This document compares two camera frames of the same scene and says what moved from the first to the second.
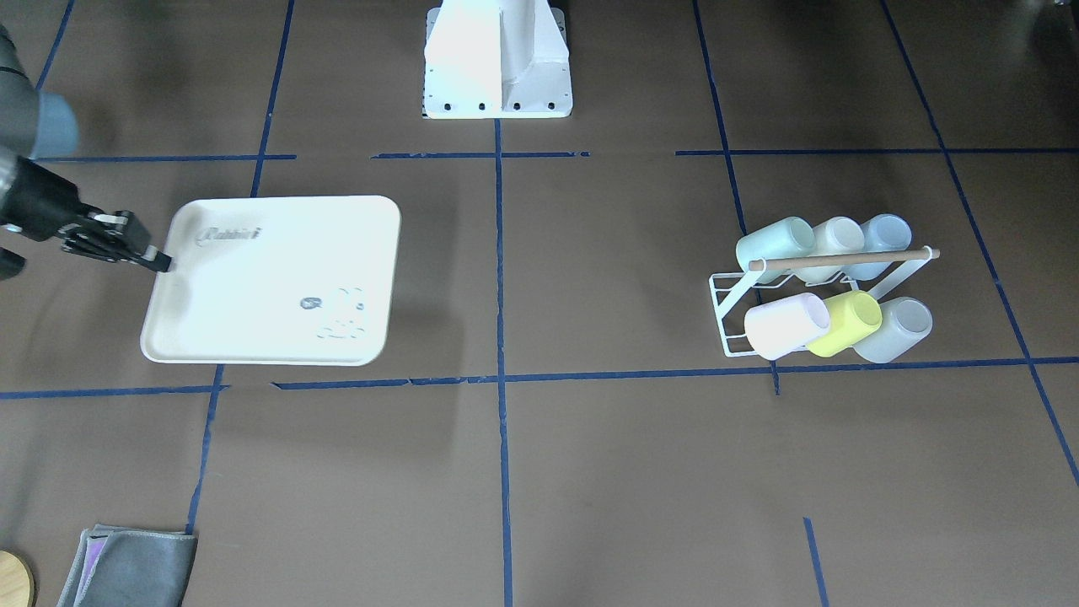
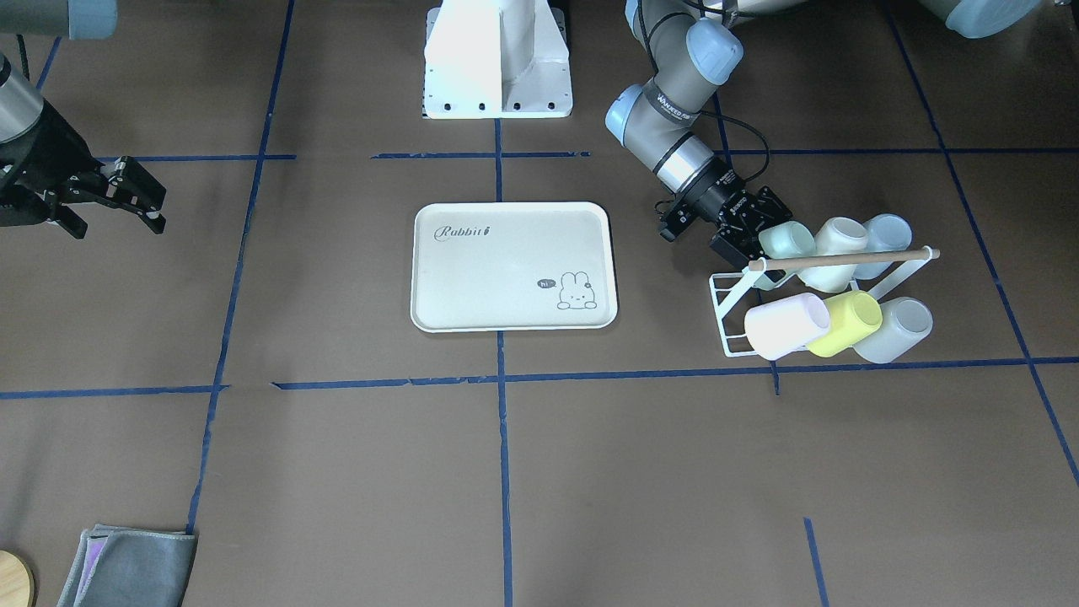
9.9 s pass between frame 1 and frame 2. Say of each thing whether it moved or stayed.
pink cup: stayed
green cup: stayed
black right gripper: moved
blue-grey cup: stayed
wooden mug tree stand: stayed
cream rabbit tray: moved
